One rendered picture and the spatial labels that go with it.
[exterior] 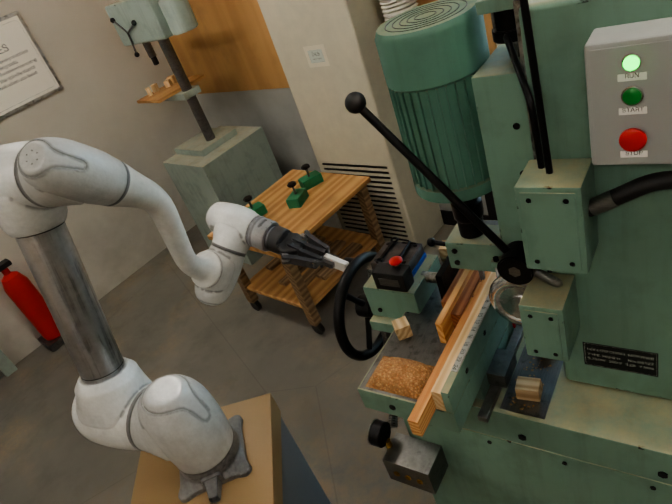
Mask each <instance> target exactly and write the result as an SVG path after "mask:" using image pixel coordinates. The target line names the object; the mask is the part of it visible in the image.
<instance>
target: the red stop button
mask: <svg viewBox="0 0 672 504"><path fill-rule="evenodd" d="M646 142H647V136H646V134H645V132H644V131H642V130H641V129H638V128H629V129H626V130H625V131H623V132H622V133H621V135H620V137H619V144H620V146H621V147H622V148H623V149H624V150H626V151H631V152H634V151H638V150H640V149H642V148H643V147H644V146H645V144H646Z"/></svg>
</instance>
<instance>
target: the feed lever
mask: <svg viewBox="0 0 672 504"><path fill-rule="evenodd" d="M345 107H346V109H347V110H348V111H349V112H350V113H352V114H358V113H360V114H361V115H362V116H363V117H364V118H365V119H366V120H367V121H368V122H369V123H370V124H371V125H372V126H373V127H374V128H375V129H376V130H377V131H378V132H380V133H381V134H382V135H383V136H384V137H385V138H386V139H387V140H388V141H389V142H390V143H391V144H392V145H393V146H394V147H395V148H396V149H397V150H398V151H399V152H400V153H401V154H402V155H403V156H404V157H405V158H406V159H407V160H408V161H409V162H410V163H411V164H412V165H413V166H414V167H415V168H416V169H417V170H418V171H419V172H420V173H422V174H423V175H424V176H425V177H426V178H427V179H428V180H429V181H430V182H431V183H432V184H433V185H434V186H435V187H436V188H437V189H438V190H439V191H440V192H441V193H442V194H443V195H444V196H445V197H446V198H447V199H448V200H449V201H450V202H451V203H452V204H453V205H454V206H455V207H456V208H457V209H458V210H459V211H460V212H461V213H462V214H463V215H465V216H466V217H467V218H468V219H469V220H470V221H471V222H472V223H473V224H474V225H475V226H476V227H477V228H478V229H479V230H480V231H481V232H482V233H483V234H484V235H485V236H486V237H487V238H488V239H489V240H490V241H491V242H492V243H493V244H494V245H495V246H496V247H497V248H498V249H499V250H500V251H501V252H502V253H503V254H502V256H501V258H500V260H499V262H498V264H497V270H498V273H499V274H500V276H501V277H502V278H503V279H504V280H506V281H508V282H510V283H512V284H516V285H523V284H527V283H529V282H530V281H531V280H532V279H533V277H534V276H535V277H537V278H538V279H540V280H542V281H544V282H546V283H548V284H550V285H552V286H554V287H561V286H562V285H563V282H562V280H561V279H559V278H557V277H555V276H553V275H552V274H550V273H548V272H546V271H544V270H539V269H528V268H527V265H526V259H525V253H524V247H523V241H513V242H511V243H509V244H508V245H506V244H505V243H504V242H503V241H502V240H501V239H500V238H499V237H498V236H497V235H496V234H495V233H494V232H493V231H492V230H491V229H490V228H489V227H488V226H487V225H486V224H485V223H484V222H483V221H482V220H481V219H480V218H479V217H478V216H477V215H476V214H475V213H474V212H473V211H472V210H471V209H470V208H469V207H468V206H467V205H466V204H465V203H464V202H463V201H462V200H461V199H459V198H458V197H457V196H456V195H455V194H454V193H453V192H452V191H451V190H450V189H449V188H448V187H447V186H446V185H445V184H444V183H443V182H442V181H441V180H440V179H439V178H438V177H437V176H436V175H435V174H434V173H433V172H432V171H431V170H430V169H429V168H428V167H427V166H426V165H425V164H424V163H423V162H422V161H421V160H420V159H419V158H418V157H417V156H416V155H415V154H414V153H413V152H411V151H410V150H409V149H408V148H407V147H406V146H405V145H404V144H403V143H402V142H401V141H400V140H399V139H398V138H397V137H396V136H395V135H394V134H393V133H392V132H391V131H390V130H389V129H388V128H387V127H386V126H385V125H384V124H383V123H382V122H381V121H380V120H379V119H378V118H377V117H376V116H375V115H374V114H373V113H372V112H371V111H370V110H369V109H368V108H367V107H366V99H365V97H364V95H363V94H362V93H360V92H356V91H355V92H351V93H349V94H348V95H347V96H346V98H345Z"/></svg>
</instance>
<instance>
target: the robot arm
mask: <svg viewBox="0 0 672 504"><path fill-rule="evenodd" d="M84 203H86V204H95V205H102V206H108V207H133V208H140V209H143V210H145V211H146V212H147V213H148V214H149V215H150V216H151V218H152V219H153V221H154V223H155V225H156V227H157V229H158V231H159V233H160V235H161V237H162V238H163V240H164V242H165V244H166V246H167V248H168V250H169V252H170V254H171V256H172V258H173V260H174V261H175V263H176V265H177V266H178V267H179V269H180V270H181V271H182V272H184V273H185V274H186V275H188V276H190V277H191V279H192V281H193V282H194V283H195V286H194V289H195V294H196V297H197V298H198V300H199V301H200V302H202V303H203V304H206V305H211V306H216V305H219V304H222V303H223V302H225V301H226V299H227V298H228V297H229V296H230V294H231V293H232V291H233V289H234V287H235V285H236V283H237V281H238V278H239V275H240V273H241V270H242V267H243V262H244V258H245V255H246V253H247V251H248V250H249V248H250V247H255V248H257V249H259V250H262V251H265V252H267V251H271V252H273V253H276V254H280V255H281V260H282V264H293V265H298V266H303V267H308V268H313V269H317V268H318V266H320V268H322V267H323V266H326V267H328V268H331V269H333V268H335V269H338V270H340V271H343V272H344V270H345V269H346V267H347V266H348V264H349V262H348V261H345V260H343V259H340V258H339V256H337V255H334V254H332V253H330V247H329V246H328V245H327V244H325V243H324V242H322V241H321V240H319V239H318V238H316V237H315V236H313V235H311V234H310V232H309V231H308V230H305V231H304V233H302V234H298V233H292V232H291V231H290V230H289V229H287V228H284V227H282V226H279V224H278V223H277V222H276V221H273V220H271V219H268V218H266V217H264V216H260V215H259V214H257V213H256V212H255V211H253V210H251V209H249V208H247V207H245V206H241V205H238V204H233V203H228V202H217V203H215V204H213V205H212V206H211V207H210V208H209V210H208V212H207V214H206V223H207V225H208V227H209V229H210V230H211V231H212V232H213V240H212V243H211V246H210V248H209V249H207V250H205V251H202V252H200V253H198V254H197V255H196V254H195V253H194V251H193V249H192V246H191V244H190V241H189V239H188V236H187V234H186V231H185V229H184V226H183V223H182V221H181V218H180V216H179V213H178V211H177V209H176V207H175V205H174V203H173V201H172V200H171V198H170V197H169V195H168V194H167V193H166V192H165V191H164V190H163V189H162V188H161V187H160V186H159V185H158V184H156V183H155V182H153V181H152V180H150V179H148V178H147V177H145V176H144V175H142V174H140V173H139V172H137V171H136V170H134V169H133V168H131V167H130V166H128V165H127V164H125V163H124V162H122V161H120V160H118V159H116V158H114V157H112V156H111V155H109V154H107V153H106V152H104V151H101V150H99V149H96V148H93V147H91V146H88V145H85V144H82V143H79V142H76V141H73V140H69V139H65V138H59V137H42V138H36V139H33V140H30V141H20V142H14V143H8V144H4V145H0V228H1V229H2V230H3V231H4V232H5V233H6V234H7V235H9V236H10V237H13V238H15V239H16V241H17V243H18V245H19V247H20V249H21V252H22V254H23V256H24V258H25V260H26V262H27V264H28V266H29V269H30V271H31V273H32V275H33V277H34V279H35V281H36V283H37V286H38V288H39V290H40V292H41V294H42V296H43V298H44V300H45V303H46V305H47V307H48V309H49V311H50V313H51V315H52V317H53V320H54V322H55V324H56V326H57V328H58V330H59V332H60V334H61V337H62V339H63V341H64V343H65V345H66V347H67V349H68V351H69V354H70V356H71V358H72V360H73V362H74V364H75V366H76V368H77V371H78V373H79V375H80V376H79V378H78V380H77V383H76V386H75V389H74V392H75V398H74V400H73V404H72V410H71V414H72V420H73V423H74V425H75V427H76V428H77V430H78V431H79V432H80V433H81V434H82V435H83V436H84V437H85V438H87V439H88V440H90V441H92V442H94V443H97V444H100V445H104V446H108V447H112V448H117V449H124V450H132V451H145V452H147V453H150V454H152V455H155V456H157V457H160V458H162V459H164V460H166V461H171V462H172V463H173V464H174V465H176V466H177V468H178V469H179V474H180V489H179V493H178V498H179V500H180V501H181V502H182V503H187V502H189V501H190V500H192V499H193V498H194V497H196V496H198V495H200V494H202V493H204V492H206V491H207V494H208V498H209V501H210V502H211V503H217V502H219V501H220V500H221V492H222V484H225V483H227V482H229V481H232V480H234V479H237V478H243V477H247V476H248V475H249V474H250V473H251V471H252V467H251V465H250V464H249V462H248V460H247V454H246V449H245V443H244V437H243V431H242V426H243V419H242V417H241V416H240V415H234V416H233V417H231V418H230V419H228V420H227V418H226V416H225V414H224V412H223V411H222V409H221V407H220V406H219V404H218V403H217V402H216V400H215V399H214V398H213V396H212V395H211V394H210V393H209V391H208V390H207V389H206V388H205V387H204V386H203V385H202V384H200V383H199V382H198V381H196V380H194V379H193V378H190V377H188V376H185V375H181V374H169V375H165V376H162V377H159V378H157V379H156V380H154V381H153V382H152V381H151V380H150V379H149V378H148V377H147V376H146V374H145V373H144V372H143V371H142V370H141V368H140V367H139V366H138V364H137V363H136V362H135V361H133V360H131V359H129V358H126V357H122V355H121V352H120V350H119V348H118V345H117V343H116V341H115V338H114V336H113V333H112V331H111V329H110V326H109V324H108V322H107V319H106V317H105V315H104V312H103V310H102V308H101V305H100V303H99V301H98V298H97V296H96V294H95V291H94V289H93V286H92V284H91V282H90V279H89V277H88V275H87V272H86V270H85V268H84V265H83V263H82V261H81V258H80V256H79V254H78V251H77V249H76V246H75V244H74V242H73V239H72V237H71V235H70V232H69V230H68V228H67V225H66V223H65V220H66V219H67V213H68V209H67V206H69V205H82V204H84ZM303 239H304V240H303ZM307 242H308V243H307ZM312 263H313V264H312Z"/></svg>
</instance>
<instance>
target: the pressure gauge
mask: <svg viewBox="0 0 672 504"><path fill-rule="evenodd" d="M390 434H391V427H390V424H389V423H388V422H386V421H383V420H379V419H374V420H373V421H372V422H371V424H370V426H369V428H368V432H367V441H368V443H369V444H370V445H372V446H376V447H379V448H383V447H385V446H386V448H387V449H388V448H391V447H392V442H391V440H390Z"/></svg>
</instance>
